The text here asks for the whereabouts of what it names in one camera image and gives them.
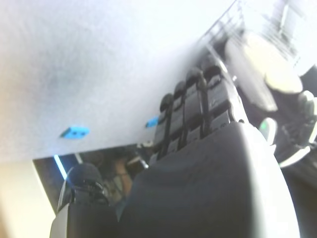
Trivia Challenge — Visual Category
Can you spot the blue pentagon block with holes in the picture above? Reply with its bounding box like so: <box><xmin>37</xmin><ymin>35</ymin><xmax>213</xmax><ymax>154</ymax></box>
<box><xmin>145</xmin><ymin>116</ymin><xmax>159</xmax><ymax>129</ymax></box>

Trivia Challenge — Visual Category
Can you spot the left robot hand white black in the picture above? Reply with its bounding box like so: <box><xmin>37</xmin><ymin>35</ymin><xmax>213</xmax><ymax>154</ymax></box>
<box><xmin>50</xmin><ymin>64</ymin><xmax>302</xmax><ymax>238</ymax></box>

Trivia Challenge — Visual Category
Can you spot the silver wire dish rack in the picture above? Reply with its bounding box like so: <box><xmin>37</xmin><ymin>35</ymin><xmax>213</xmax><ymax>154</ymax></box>
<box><xmin>195</xmin><ymin>0</ymin><xmax>317</xmax><ymax>77</ymax></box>

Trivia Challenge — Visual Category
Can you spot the small blue rectangular block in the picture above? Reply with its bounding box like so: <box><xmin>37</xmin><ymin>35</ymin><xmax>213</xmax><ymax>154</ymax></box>
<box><xmin>59</xmin><ymin>126</ymin><xmax>90</xmax><ymax>139</ymax></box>

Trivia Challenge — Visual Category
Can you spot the white robot column LED strip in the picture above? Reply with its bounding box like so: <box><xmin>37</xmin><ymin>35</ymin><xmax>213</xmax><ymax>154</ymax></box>
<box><xmin>0</xmin><ymin>153</ymin><xmax>84</xmax><ymax>224</ymax></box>

